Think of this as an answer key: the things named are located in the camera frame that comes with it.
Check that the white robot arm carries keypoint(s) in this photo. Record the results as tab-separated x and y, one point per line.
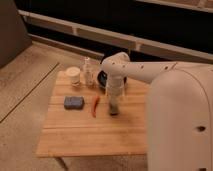
179	110

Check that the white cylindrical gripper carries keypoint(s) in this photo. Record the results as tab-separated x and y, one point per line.
113	93

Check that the dark grey eraser block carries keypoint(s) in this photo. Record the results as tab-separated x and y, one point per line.
114	110

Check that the clear plastic bottle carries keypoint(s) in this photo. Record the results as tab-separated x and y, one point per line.
88	72

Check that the blue sponge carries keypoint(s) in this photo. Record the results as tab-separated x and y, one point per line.
73	102

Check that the white lidded cup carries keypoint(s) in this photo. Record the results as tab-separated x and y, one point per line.
74	75

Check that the wooden table board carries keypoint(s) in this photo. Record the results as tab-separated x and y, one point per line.
75	132

